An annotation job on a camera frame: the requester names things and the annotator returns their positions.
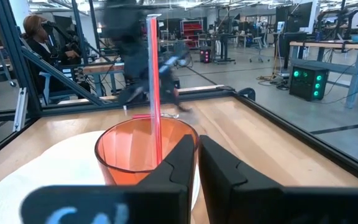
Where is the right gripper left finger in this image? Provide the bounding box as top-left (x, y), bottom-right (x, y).
top-left (20, 134), bottom-right (198, 224)

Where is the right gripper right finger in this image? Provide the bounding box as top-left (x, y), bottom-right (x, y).
top-left (198, 134), bottom-right (358, 224)

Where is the red plastic straw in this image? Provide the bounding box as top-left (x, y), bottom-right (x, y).
top-left (145, 13), bottom-right (164, 167)

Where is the wooden workbench with blue legs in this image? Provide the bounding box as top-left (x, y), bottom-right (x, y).
top-left (39, 60), bottom-right (127, 105)

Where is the orange translucent plastic cup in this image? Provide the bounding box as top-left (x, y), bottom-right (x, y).
top-left (94, 116), bottom-right (200, 187)

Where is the red storage rack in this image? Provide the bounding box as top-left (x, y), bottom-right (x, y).
top-left (181, 19), bottom-right (204, 50)

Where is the black computer with pink lights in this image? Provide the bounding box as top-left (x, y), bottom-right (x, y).
top-left (198, 47), bottom-right (213, 64)

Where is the person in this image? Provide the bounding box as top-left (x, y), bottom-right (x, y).
top-left (21, 14), bottom-right (84, 94)

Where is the office chair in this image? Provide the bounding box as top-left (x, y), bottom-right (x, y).
top-left (248, 35), bottom-right (270, 64)

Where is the white round plate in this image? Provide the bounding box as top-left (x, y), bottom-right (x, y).
top-left (0, 129), bottom-right (202, 224)

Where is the black computer with green lights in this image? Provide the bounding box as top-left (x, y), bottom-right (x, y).
top-left (288, 64), bottom-right (330, 102)

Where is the black monitor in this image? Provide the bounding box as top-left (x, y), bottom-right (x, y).
top-left (274, 1), bottom-right (319, 35)

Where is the wooden workbench with grey legs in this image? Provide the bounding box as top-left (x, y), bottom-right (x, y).
top-left (288, 39), bottom-right (358, 110)

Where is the metal spoon with orange handle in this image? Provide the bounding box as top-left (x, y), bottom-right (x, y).
top-left (131, 113), bottom-right (180, 120)

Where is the black aluminium table frame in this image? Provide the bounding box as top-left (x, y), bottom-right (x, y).
top-left (0, 0), bottom-right (358, 188)

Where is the floor cable bundle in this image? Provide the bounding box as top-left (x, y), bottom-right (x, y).
top-left (255, 73), bottom-right (291, 91)

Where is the silver frame corner bracket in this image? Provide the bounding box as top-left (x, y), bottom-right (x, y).
top-left (12, 87), bottom-right (30, 133)

